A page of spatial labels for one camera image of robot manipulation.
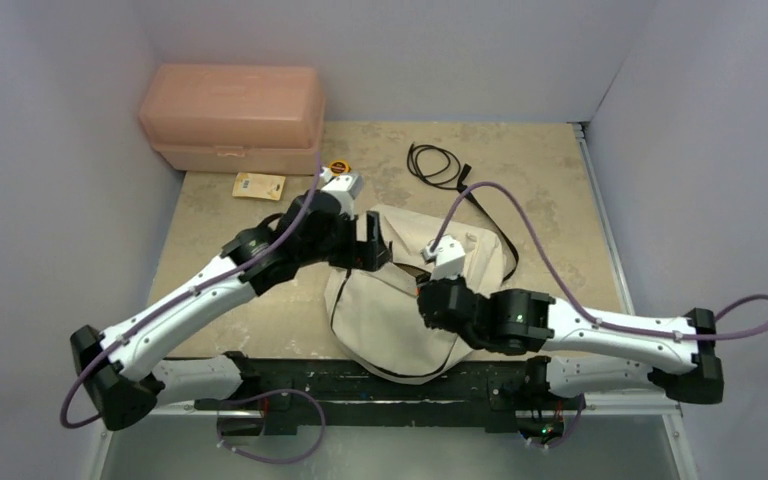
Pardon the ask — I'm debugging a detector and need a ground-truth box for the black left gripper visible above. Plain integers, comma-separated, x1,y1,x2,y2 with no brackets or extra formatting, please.
299,210,390,272

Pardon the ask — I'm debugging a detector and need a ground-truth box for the beige canvas backpack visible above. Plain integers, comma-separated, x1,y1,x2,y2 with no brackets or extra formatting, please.
324,203,474,385

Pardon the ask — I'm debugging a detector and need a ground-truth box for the tan paper card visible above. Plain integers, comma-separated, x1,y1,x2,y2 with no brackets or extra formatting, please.
232,173,286,201

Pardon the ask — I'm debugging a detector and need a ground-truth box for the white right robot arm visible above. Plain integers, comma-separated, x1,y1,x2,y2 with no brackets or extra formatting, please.
417,278,725,405

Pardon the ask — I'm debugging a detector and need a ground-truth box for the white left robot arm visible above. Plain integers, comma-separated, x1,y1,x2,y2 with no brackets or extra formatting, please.
60,191,392,431

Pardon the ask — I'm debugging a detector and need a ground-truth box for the yellow tape measure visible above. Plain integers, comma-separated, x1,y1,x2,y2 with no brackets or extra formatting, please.
328,159,351,175

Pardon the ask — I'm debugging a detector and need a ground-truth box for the pink plastic storage box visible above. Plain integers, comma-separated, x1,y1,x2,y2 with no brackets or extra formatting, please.
138,64,326,175

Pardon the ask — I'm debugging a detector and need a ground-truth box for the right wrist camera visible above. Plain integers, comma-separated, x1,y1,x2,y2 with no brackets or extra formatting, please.
421,235,466,281

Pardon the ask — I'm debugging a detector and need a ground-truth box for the black coiled cable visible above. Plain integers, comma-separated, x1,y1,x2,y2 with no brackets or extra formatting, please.
406,142,473,192

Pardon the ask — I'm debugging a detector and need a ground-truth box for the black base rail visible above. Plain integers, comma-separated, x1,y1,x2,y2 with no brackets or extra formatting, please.
152,356,680,439

